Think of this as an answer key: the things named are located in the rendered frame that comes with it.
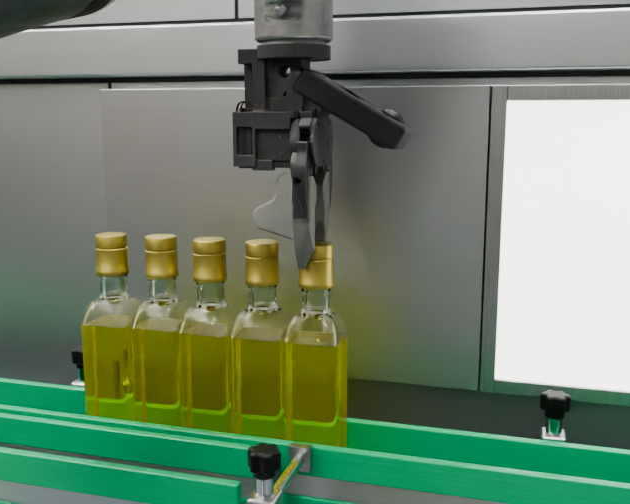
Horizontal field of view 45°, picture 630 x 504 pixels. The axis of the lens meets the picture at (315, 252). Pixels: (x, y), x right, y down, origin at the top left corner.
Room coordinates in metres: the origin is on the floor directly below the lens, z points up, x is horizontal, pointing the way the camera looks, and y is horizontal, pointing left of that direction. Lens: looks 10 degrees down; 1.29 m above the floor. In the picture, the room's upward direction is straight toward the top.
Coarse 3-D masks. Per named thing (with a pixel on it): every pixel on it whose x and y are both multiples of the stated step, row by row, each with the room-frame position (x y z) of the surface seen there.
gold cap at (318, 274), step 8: (320, 248) 0.73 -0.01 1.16; (328, 248) 0.73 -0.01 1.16; (312, 256) 0.73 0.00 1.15; (320, 256) 0.73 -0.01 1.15; (328, 256) 0.73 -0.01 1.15; (312, 264) 0.73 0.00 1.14; (320, 264) 0.73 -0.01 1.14; (328, 264) 0.74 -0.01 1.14; (304, 272) 0.73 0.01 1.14; (312, 272) 0.73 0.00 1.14; (320, 272) 0.73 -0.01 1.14; (328, 272) 0.74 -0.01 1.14; (304, 280) 0.73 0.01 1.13; (312, 280) 0.73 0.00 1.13; (320, 280) 0.73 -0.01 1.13; (328, 280) 0.74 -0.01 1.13; (304, 288) 0.73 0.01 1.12; (312, 288) 0.73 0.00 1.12; (320, 288) 0.73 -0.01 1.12; (328, 288) 0.73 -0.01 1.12
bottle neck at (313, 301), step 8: (304, 296) 0.74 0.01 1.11; (312, 296) 0.73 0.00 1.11; (320, 296) 0.73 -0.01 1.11; (328, 296) 0.74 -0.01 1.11; (304, 304) 0.74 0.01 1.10; (312, 304) 0.73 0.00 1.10; (320, 304) 0.73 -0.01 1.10; (328, 304) 0.74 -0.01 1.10; (304, 312) 0.74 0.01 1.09; (312, 312) 0.73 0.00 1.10; (320, 312) 0.73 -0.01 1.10
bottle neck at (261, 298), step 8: (248, 288) 0.76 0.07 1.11; (256, 288) 0.75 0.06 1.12; (264, 288) 0.75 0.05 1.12; (272, 288) 0.75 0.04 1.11; (256, 296) 0.75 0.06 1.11; (264, 296) 0.75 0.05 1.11; (272, 296) 0.76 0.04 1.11; (248, 304) 0.76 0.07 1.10; (256, 304) 0.75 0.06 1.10; (264, 304) 0.75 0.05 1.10; (272, 304) 0.76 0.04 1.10
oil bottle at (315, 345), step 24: (288, 336) 0.73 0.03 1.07; (312, 336) 0.72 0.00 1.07; (336, 336) 0.72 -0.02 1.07; (288, 360) 0.73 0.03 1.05; (312, 360) 0.72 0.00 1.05; (336, 360) 0.72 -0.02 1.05; (288, 384) 0.73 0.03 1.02; (312, 384) 0.72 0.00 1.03; (336, 384) 0.72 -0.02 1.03; (288, 408) 0.73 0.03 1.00; (312, 408) 0.72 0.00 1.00; (336, 408) 0.72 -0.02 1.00; (288, 432) 0.73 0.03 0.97; (312, 432) 0.72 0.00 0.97; (336, 432) 0.72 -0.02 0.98
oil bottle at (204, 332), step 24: (192, 312) 0.76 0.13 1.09; (216, 312) 0.76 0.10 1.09; (192, 336) 0.76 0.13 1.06; (216, 336) 0.75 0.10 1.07; (192, 360) 0.76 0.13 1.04; (216, 360) 0.75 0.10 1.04; (192, 384) 0.76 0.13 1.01; (216, 384) 0.75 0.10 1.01; (192, 408) 0.76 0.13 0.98; (216, 408) 0.75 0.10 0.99
